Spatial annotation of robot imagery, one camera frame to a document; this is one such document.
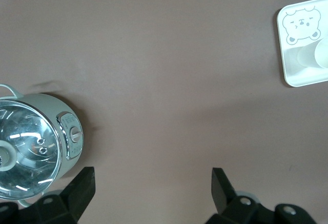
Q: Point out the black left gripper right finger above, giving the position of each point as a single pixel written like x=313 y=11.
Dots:
x=220 y=188

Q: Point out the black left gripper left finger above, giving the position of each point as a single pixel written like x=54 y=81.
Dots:
x=82 y=185

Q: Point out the cream paper cup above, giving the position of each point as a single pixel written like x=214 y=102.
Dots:
x=311 y=55

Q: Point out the glass pot lid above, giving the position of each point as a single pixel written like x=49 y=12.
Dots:
x=28 y=137

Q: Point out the grey pot with glass lid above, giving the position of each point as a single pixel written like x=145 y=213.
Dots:
x=69 y=111

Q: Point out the cream bear print tray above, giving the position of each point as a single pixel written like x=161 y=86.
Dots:
x=294 y=65

